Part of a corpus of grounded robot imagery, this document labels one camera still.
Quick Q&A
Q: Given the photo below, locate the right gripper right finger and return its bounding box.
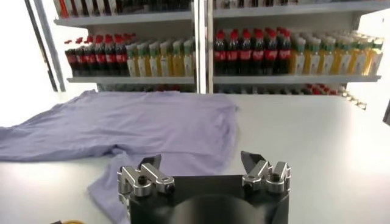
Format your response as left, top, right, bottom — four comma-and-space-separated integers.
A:
240, 151, 292, 194

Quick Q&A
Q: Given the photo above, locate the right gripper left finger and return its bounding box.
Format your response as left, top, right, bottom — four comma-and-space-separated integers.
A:
117, 153, 176, 198

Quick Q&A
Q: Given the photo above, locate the black diagonal frame pole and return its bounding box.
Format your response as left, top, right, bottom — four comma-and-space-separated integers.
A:
23, 0, 67, 93

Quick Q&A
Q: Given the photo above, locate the purple t-shirt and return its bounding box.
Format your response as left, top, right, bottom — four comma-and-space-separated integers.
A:
0, 89, 239, 224

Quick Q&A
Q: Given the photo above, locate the grey metal shelf rack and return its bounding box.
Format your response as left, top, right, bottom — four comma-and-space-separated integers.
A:
207, 0, 390, 96
53, 0, 197, 94

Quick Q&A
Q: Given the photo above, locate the cola bottle red cap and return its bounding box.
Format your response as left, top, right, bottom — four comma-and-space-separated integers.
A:
85, 35, 97, 77
75, 38, 88, 77
227, 29, 239, 76
277, 28, 292, 75
214, 29, 227, 76
105, 34, 117, 77
115, 34, 129, 77
94, 35, 107, 77
252, 29, 265, 76
264, 28, 278, 75
239, 29, 252, 76
65, 39, 79, 77

